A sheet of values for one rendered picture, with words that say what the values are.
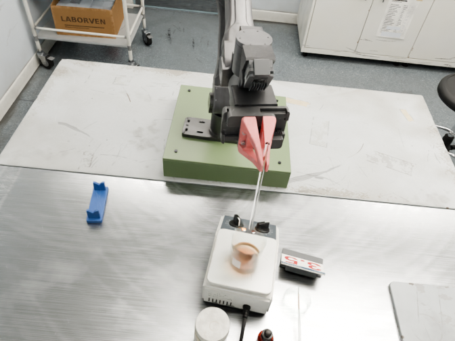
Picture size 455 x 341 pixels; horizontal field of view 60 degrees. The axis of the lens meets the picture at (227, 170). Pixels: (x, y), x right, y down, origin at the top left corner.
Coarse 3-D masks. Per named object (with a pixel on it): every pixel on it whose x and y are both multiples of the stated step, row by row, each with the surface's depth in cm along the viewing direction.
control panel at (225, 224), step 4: (224, 216) 88; (228, 216) 88; (224, 220) 86; (228, 220) 86; (244, 220) 87; (248, 220) 88; (224, 224) 84; (228, 224) 84; (256, 224) 86; (220, 228) 82; (224, 228) 82; (228, 228) 82; (232, 228) 83; (272, 228) 86; (272, 232) 84; (268, 236) 82; (272, 236) 82
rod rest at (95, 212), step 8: (96, 184) 91; (104, 184) 92; (96, 192) 92; (104, 192) 92; (96, 200) 91; (104, 200) 91; (96, 208) 89; (104, 208) 90; (88, 216) 87; (96, 216) 87
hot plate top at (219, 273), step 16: (224, 240) 77; (272, 240) 78; (224, 256) 75; (272, 256) 75; (208, 272) 72; (224, 272) 72; (256, 272) 73; (272, 272) 73; (240, 288) 71; (256, 288) 71
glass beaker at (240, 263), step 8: (240, 224) 70; (248, 224) 71; (232, 232) 69; (240, 232) 72; (248, 232) 72; (256, 232) 71; (264, 232) 69; (232, 240) 71; (240, 240) 74; (248, 240) 74; (256, 240) 73; (264, 240) 69; (232, 248) 68; (232, 256) 70; (240, 256) 68; (248, 256) 67; (256, 256) 68; (232, 264) 71; (240, 264) 69; (248, 264) 69; (256, 264) 70; (240, 272) 71; (248, 272) 71
